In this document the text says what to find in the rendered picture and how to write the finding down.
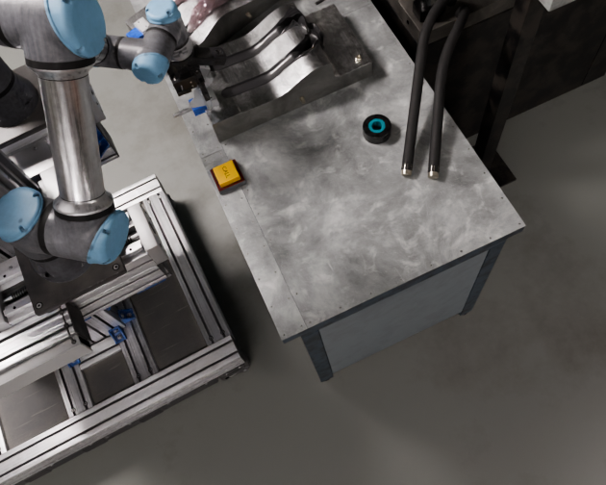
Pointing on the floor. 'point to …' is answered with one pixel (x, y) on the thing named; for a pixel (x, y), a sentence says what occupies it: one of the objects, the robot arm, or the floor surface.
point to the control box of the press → (524, 22)
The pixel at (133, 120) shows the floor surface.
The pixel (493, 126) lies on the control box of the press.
